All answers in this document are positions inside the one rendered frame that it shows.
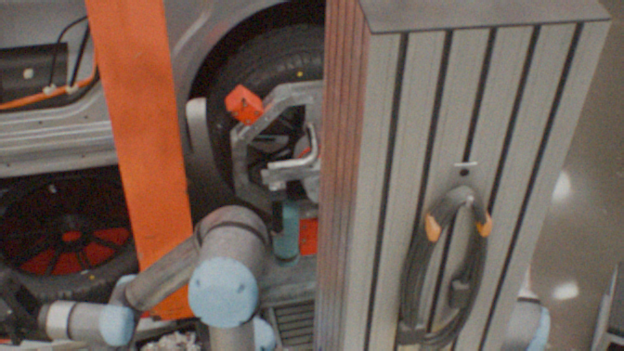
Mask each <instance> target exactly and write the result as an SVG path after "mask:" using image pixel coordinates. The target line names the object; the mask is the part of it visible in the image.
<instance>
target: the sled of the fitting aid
mask: <svg viewBox="0 0 624 351"><path fill-rule="evenodd" d="M315 285H316V279H307V280H301V281H295V282H288V283H281V284H276V285H270V286H264V288H261V308H264V307H271V306H281V304H288V303H293V302H298V301H304V300H310V299H315Z"/></svg>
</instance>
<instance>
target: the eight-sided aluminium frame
mask: <svg viewBox="0 0 624 351"><path fill-rule="evenodd" d="M323 84H324V80H316V82H307V83H299V84H282V85H278V86H277V87H276V88H275V89H273V90H272V92H271V93H270V94H269V95H268V96H267V97H266V98H265V99H264V100H263V101H262V102H261V103H262V107H263V110H264V113H263V114H262V116H261V117H260V118H259V119H258V120H257V121H255V122H254V123H253V124H252V125H251V126H247V125H246V124H244V123H242V122H240V123H239V124H238V125H236V126H235V128H234V129H233V130H232V131H230V146H232V160H233V174H234V176H233V179H234V186H235V190H236V194H237V196H239V197H241V198H242V199H243V200H245V201H246V202H249V203H250V204H252V205H254V206H256V207H257V208H259V209H261V210H263V211H265V212H267V213H269V214H271V215H272V209H271V202H270V199H269V197H268V193H267V191H266V190H263V189H261V188H259V187H257V186H256V185H255V184H254V183H253V182H252V181H250V180H247V167H246V148H245V146H246V145H247V144H248V143H250V142H251V141H252V140H253V139H254V138H255V137H256V136H257V135H258V134H259V133H260V131H262V130H263V129H264V128H265V127H267V126H268V125H269V124H270V123H271V122H272V121H273V120H274V119H275V118H276V117H277V116H278V114H280V113H281V112H282V111H284V110H285V109H286V108H287V107H289V106H294V105H303V104H306V103H312V102H313V103H320V102H323ZM307 88H308V89H307ZM293 201H294V202H296V203H297V204H298V206H299V212H298V213H299V220H302V219H309V217H315V216H319V203H315V202H313V201H312V200H310V199H309V198H307V199H301V200H293Z"/></svg>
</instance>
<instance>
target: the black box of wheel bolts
mask: <svg viewBox="0 0 624 351"><path fill-rule="evenodd" d="M133 347H134V350H135V351H207V350H206V347H205V344H204V341H203V339H202V334H201V331H200V328H199V325H198V321H197V320H194V321H191V323H188V324H185V325H182V326H177V327H174V328H172V329H168V330H165V331H158V332H155V333H153V334H149V335H146V336H142V337H138V338H136V339H134V340H133Z"/></svg>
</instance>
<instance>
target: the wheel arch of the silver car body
mask: <svg viewBox="0 0 624 351"><path fill-rule="evenodd" d="M273 5H274V9H273V30H276V28H280V27H282V26H288V25H289V26H291V25H294V24H295V25H297V24H304V23H305V24H307V23H313V24H314V25H315V24H323V25H324V26H325V25H326V7H327V0H280V1H278V2H274V3H272V4H269V5H266V6H262V7H260V8H257V9H256V10H255V11H254V12H253V13H251V14H249V15H246V16H245V17H243V18H242V19H240V20H238V21H237V22H236V23H234V24H233V25H232V26H229V27H228V28H227V30H226V31H225V32H224V33H223V34H222V35H220V36H219V37H218V39H217V40H216V41H215V42H214V43H212V44H211V47H210V48H209V49H208V50H207V52H206V53H205V55H204V56H203V57H202V59H201V61H200V64H199V66H198V68H196V70H195V71H194V73H193V75H192V77H191V79H190V83H189V86H188V91H187V94H186V100H185V105H184V113H183V127H184V137H185V141H186V145H187V148H188V153H189V155H190V156H191V155H192V154H193V150H192V145H191V139H190V133H189V122H188V116H187V105H188V104H189V102H190V101H192V100H194V99H200V98H206V97H207V93H208V90H209V87H210V84H211V82H212V80H213V78H215V75H216V73H217V72H218V70H219V69H220V68H221V66H223V64H224V61H225V60H226V59H228V57H229V56H230V55H233V53H234V52H235V51H236V50H239V48H240V47H241V38H242V33H243V28H244V24H245V21H246V18H249V17H250V16H251V18H250V21H249V24H247V28H246V33H245V38H244V44H245V43H246V42H248V41H250V40H252V39H254V38H255V37H256V36H258V35H260V36H261V35H262V33H267V8H268V7H270V6H273Z"/></svg>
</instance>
